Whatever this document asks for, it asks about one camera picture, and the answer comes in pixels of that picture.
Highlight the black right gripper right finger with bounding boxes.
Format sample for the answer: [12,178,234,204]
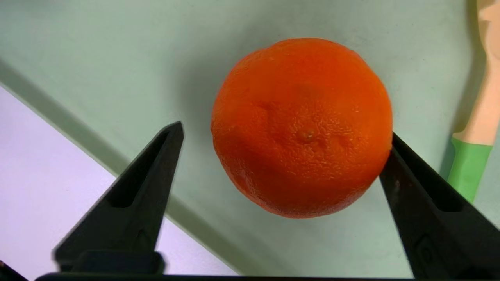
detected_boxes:
[379,133,500,280]

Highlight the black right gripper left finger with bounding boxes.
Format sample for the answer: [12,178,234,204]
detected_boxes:
[53,121,184,274]

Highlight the yellow spatula with green handle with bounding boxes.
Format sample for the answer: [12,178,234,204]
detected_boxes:
[447,0,500,204]

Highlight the orange fruit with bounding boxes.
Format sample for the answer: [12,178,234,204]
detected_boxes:
[211,37,393,219]

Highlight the light green plastic tray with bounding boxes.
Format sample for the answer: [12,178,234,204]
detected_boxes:
[0,0,500,278]

